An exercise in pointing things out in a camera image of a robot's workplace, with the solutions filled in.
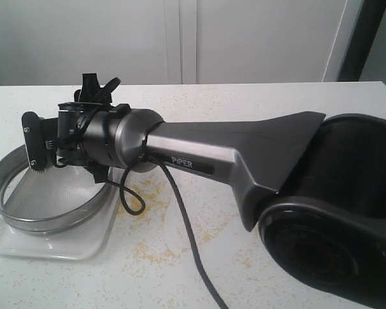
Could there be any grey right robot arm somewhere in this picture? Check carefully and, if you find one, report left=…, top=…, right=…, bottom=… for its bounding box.
left=56, top=74, right=386, bottom=308

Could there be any white cabinet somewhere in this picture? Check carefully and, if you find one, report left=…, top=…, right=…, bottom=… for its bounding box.
left=0, top=1, right=362, bottom=86

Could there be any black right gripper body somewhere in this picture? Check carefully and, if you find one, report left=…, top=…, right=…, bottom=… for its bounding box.
left=56, top=73, right=113, bottom=183

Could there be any white square tray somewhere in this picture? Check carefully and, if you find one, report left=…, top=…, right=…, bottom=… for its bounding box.
left=0, top=169, right=120, bottom=261

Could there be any round steel mesh sieve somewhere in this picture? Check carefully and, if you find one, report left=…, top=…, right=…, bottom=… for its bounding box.
left=0, top=145, right=111, bottom=235

